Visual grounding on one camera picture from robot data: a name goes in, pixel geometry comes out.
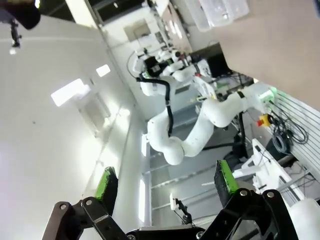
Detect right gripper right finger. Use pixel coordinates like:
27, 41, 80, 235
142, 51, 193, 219
199, 159, 301, 240

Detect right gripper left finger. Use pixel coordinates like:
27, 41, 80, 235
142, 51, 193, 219
44, 165, 141, 240

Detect large clear plastic bin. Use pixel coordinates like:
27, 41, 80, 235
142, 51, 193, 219
198, 0, 251, 33

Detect white table stand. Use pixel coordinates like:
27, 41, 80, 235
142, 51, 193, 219
231, 138, 307, 201

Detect white shelving rack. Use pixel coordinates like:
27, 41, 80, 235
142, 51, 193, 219
138, 132, 227, 224

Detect yellow red emergency stop button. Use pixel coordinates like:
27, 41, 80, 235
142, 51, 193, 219
256, 113, 276, 128

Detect white slotted panel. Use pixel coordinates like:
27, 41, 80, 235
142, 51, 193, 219
261, 91, 320, 177

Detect large ceiling light panel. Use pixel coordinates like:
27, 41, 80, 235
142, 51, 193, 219
50, 78, 86, 106

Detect small ceiling light panel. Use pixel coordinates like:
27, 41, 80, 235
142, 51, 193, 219
95, 64, 111, 78

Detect black monitor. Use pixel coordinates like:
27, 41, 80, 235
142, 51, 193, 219
206, 53, 234, 78

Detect coiled black cables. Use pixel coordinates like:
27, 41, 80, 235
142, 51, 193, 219
271, 111, 310, 154

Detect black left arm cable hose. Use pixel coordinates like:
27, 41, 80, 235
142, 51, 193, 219
135, 76, 176, 138

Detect black ceiling mounted camera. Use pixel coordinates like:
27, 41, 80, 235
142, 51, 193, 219
9, 19, 23, 49

